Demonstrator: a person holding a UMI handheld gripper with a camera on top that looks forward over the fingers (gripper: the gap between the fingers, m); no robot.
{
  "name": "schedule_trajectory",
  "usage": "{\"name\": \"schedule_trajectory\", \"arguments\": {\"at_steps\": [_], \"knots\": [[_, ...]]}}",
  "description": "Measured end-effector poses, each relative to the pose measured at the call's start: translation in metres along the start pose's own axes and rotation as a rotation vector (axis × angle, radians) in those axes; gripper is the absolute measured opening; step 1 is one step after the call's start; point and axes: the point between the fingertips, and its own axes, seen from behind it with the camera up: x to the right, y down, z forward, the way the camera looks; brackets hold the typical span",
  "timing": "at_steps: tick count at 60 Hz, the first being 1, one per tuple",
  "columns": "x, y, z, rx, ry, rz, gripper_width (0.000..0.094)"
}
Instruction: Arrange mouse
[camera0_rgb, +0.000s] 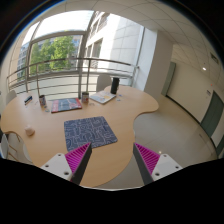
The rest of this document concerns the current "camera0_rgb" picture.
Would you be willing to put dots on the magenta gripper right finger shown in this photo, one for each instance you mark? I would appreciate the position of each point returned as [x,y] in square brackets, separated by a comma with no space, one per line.
[153,166]

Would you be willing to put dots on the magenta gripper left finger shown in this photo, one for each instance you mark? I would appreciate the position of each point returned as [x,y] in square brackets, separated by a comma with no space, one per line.
[70,166]

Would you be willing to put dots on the blue patterned mouse pad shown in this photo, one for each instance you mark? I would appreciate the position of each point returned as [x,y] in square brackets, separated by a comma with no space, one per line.
[93,130]

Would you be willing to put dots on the red book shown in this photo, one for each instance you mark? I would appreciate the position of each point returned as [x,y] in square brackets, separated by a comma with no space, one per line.
[66,104]

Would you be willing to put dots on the red white can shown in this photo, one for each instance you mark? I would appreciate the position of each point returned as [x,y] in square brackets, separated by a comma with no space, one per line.
[85,97]

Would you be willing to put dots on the patterned cup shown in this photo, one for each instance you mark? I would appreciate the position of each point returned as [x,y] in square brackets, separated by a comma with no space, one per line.
[42,100]

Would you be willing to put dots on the green door right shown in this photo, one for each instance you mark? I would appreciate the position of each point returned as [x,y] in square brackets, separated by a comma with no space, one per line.
[213,115]

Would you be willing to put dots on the blue small box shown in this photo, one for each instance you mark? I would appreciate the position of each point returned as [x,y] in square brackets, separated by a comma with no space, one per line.
[28,99]

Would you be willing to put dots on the grey chair behind table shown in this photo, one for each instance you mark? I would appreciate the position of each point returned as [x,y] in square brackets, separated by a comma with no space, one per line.
[102,82]

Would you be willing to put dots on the black cylindrical speaker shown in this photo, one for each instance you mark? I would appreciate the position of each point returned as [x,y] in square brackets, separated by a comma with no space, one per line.
[114,86]

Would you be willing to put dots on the metal railing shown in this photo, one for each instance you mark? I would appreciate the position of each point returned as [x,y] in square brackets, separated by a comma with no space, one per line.
[67,75]

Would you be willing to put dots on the grey door far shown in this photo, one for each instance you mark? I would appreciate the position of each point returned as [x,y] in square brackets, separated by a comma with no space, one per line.
[169,77]

